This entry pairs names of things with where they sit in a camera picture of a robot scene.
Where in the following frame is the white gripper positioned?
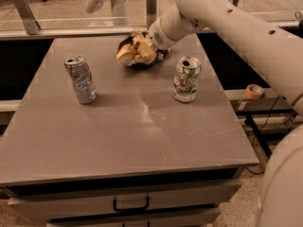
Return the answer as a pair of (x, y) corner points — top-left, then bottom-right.
(134, 19), (176, 62)

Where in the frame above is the brown chip bag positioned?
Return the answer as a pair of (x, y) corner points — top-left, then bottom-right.
(116, 31), (170, 66)

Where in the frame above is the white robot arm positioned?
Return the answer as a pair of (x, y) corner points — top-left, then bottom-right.
(148, 0), (303, 227)

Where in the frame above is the white green 7up can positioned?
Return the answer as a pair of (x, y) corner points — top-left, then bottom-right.
(173, 57), (202, 103)

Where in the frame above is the silver redbull can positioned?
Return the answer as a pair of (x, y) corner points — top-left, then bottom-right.
(64, 55), (97, 104)

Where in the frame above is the orange tape roll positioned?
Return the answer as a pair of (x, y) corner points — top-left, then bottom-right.
(245, 84), (264, 99)

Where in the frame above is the black metal stand leg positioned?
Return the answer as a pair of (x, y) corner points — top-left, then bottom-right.
(245, 114), (272, 158)

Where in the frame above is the grey cabinet top drawer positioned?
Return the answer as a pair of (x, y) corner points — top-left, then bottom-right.
(9, 179), (241, 220)

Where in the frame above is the grey cabinet drawer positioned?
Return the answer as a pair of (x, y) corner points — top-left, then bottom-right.
(9, 179), (241, 220)
(46, 207), (221, 227)

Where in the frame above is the grey cabinet lower drawer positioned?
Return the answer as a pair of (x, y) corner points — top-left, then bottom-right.
(46, 207), (221, 227)

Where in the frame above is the middle metal railing bracket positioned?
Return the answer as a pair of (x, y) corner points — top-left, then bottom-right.
(146, 0), (157, 27)

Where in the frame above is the metal railing bracket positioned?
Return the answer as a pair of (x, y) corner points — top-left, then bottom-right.
(12, 0), (40, 35)
(146, 0), (157, 27)

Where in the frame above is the left metal railing bracket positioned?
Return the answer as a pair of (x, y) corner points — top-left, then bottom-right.
(12, 0), (40, 35)

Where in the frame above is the black cable on floor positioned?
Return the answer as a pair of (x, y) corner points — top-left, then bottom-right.
(245, 95), (282, 175)

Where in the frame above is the black drawer handle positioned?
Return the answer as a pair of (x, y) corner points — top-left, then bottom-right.
(113, 196), (150, 213)

